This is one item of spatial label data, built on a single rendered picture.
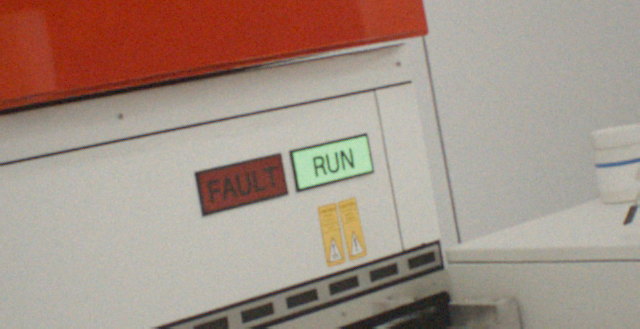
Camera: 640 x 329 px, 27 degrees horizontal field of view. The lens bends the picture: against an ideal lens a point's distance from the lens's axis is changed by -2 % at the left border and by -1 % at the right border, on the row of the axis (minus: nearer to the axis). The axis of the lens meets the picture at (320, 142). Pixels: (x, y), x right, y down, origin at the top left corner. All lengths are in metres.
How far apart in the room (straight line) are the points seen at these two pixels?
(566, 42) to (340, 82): 2.66
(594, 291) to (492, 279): 0.15
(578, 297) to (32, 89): 0.64
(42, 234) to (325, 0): 0.42
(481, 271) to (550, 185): 2.47
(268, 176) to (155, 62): 0.21
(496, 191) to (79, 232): 2.64
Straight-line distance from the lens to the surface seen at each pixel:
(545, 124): 4.05
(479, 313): 1.55
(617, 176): 1.76
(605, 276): 1.47
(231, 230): 1.43
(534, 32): 4.06
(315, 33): 1.46
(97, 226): 1.34
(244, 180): 1.44
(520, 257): 1.55
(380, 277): 1.57
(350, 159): 1.54
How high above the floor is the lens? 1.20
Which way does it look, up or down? 3 degrees down
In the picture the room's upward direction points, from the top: 10 degrees counter-clockwise
